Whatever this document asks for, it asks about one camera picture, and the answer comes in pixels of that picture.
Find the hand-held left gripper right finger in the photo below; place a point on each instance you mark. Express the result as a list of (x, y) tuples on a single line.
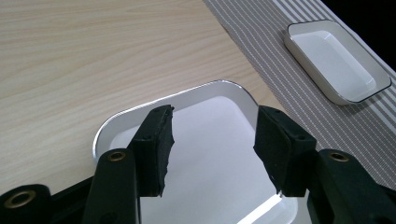
[(281, 146)]

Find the white square tray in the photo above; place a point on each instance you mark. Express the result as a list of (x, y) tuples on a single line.
[(214, 140)]

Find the white tray with dark rim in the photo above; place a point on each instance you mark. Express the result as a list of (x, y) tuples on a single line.
[(336, 62)]

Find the grey striped placemat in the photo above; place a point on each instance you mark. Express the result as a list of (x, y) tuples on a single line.
[(280, 56)]

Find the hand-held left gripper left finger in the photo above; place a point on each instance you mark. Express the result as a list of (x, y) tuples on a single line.
[(154, 149)]

